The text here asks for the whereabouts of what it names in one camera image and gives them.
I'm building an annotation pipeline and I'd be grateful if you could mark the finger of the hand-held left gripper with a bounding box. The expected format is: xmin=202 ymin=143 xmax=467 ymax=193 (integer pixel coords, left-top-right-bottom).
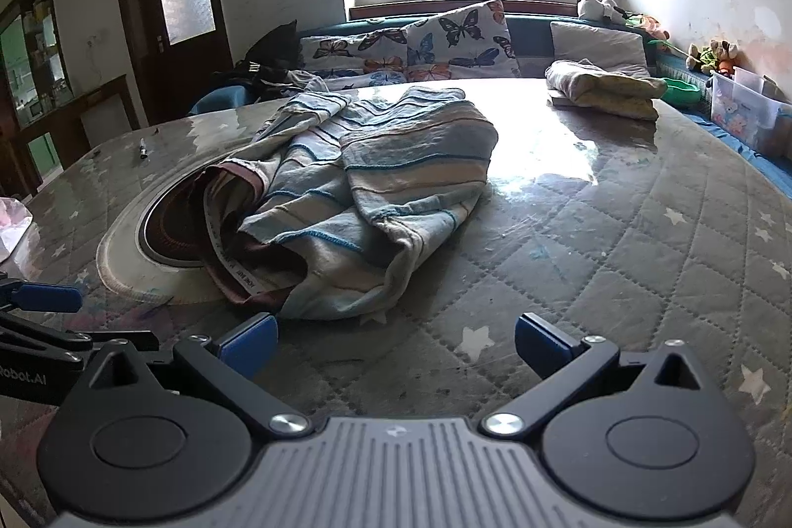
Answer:
xmin=0 ymin=273 xmax=86 ymax=314
xmin=0 ymin=313 xmax=160 ymax=368

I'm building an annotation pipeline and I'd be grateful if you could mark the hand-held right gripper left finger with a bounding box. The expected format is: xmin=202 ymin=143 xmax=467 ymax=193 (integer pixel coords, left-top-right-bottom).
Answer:
xmin=92 ymin=313 xmax=310 ymax=439

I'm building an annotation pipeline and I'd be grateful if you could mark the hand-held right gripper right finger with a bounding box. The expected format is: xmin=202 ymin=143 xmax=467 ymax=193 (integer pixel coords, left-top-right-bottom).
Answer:
xmin=484 ymin=313 xmax=712 ymax=439

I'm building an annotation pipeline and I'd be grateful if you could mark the blue beige striped sweater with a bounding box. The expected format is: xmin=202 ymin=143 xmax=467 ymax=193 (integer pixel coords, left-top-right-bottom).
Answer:
xmin=201 ymin=86 xmax=501 ymax=322

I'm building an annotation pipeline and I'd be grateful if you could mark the pink white plastic bag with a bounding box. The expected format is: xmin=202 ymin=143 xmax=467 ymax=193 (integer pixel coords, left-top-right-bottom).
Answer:
xmin=0 ymin=197 xmax=33 ymax=263

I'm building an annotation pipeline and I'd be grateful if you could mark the round black induction cooker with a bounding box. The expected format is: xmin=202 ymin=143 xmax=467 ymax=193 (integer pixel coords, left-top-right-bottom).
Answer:
xmin=141 ymin=166 xmax=248 ymax=264

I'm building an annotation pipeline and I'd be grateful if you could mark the dark wooden sideboard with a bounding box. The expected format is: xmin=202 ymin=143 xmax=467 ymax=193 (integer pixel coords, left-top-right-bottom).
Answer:
xmin=21 ymin=73 xmax=146 ymax=176

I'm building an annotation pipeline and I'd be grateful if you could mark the white panel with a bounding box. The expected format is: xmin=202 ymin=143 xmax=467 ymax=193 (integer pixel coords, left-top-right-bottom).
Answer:
xmin=80 ymin=91 xmax=140 ymax=148

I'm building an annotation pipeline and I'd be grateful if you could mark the glass front cabinet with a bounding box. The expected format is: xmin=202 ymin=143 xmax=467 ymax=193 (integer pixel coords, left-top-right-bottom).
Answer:
xmin=0 ymin=0 xmax=75 ymax=195

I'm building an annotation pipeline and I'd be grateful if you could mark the folded yellow beige cloth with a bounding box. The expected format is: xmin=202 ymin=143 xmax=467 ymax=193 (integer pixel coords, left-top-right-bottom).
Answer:
xmin=544 ymin=59 xmax=668 ymax=122

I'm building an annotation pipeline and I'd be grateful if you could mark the white crumpled cloth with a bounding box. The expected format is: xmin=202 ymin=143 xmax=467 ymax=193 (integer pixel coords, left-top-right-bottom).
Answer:
xmin=286 ymin=69 xmax=330 ymax=95

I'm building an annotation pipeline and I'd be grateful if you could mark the green bowl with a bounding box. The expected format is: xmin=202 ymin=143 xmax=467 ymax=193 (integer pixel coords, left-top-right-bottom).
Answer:
xmin=659 ymin=78 xmax=703 ymax=108

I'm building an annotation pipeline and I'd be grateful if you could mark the black bag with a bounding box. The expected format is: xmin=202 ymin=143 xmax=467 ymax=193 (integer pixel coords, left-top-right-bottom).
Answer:
xmin=213 ymin=21 xmax=304 ymax=102

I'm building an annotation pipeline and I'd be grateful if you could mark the butterfly print pillow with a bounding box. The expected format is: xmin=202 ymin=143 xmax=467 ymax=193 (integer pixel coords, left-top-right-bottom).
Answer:
xmin=301 ymin=28 xmax=409 ymax=71
xmin=318 ymin=67 xmax=410 ymax=90
xmin=405 ymin=0 xmax=521 ymax=82

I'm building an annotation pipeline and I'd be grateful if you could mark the grey pillow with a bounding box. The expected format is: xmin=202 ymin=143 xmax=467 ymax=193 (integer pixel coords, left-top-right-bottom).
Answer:
xmin=549 ymin=21 xmax=650 ymax=77

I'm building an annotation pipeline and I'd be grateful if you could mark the blue sofa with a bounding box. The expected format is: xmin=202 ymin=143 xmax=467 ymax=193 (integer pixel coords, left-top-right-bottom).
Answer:
xmin=189 ymin=11 xmax=792 ymax=207

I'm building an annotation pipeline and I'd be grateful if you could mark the clear plastic storage box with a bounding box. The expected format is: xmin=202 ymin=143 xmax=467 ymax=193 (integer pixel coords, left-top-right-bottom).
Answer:
xmin=708 ymin=67 xmax=792 ymax=151

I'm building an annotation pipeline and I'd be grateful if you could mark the orange green plush toy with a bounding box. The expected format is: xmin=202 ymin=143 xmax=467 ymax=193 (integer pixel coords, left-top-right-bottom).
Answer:
xmin=625 ymin=11 xmax=672 ymax=40

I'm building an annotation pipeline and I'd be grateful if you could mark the white black plush toy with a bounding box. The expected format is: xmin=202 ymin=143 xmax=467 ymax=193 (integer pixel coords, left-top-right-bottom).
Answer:
xmin=577 ymin=0 xmax=629 ymax=23

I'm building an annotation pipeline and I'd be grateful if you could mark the brown plush toy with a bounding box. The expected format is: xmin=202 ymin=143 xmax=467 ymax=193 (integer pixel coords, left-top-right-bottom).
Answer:
xmin=707 ymin=39 xmax=742 ymax=66

